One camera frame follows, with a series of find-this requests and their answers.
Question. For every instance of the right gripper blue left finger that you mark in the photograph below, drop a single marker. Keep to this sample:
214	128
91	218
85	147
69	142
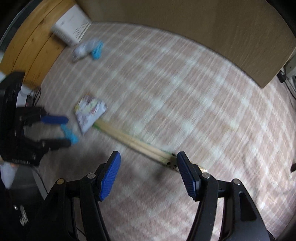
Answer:
106	175

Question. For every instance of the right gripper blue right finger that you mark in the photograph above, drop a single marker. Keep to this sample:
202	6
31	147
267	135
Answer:
190	174

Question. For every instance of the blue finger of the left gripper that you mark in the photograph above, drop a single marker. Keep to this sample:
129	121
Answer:
68	135
50	119

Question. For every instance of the clear plastic bag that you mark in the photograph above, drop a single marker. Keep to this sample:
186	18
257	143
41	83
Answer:
92	47

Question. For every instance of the wooden chopsticks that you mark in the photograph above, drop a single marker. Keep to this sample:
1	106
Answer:
165	158

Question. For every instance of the colourful snack packet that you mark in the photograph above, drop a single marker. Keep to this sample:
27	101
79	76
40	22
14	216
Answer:
88	110

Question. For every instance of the plaid table cloth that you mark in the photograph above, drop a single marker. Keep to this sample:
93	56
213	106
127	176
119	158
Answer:
176	95

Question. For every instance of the white router box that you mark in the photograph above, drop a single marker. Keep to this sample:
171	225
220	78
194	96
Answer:
72	26

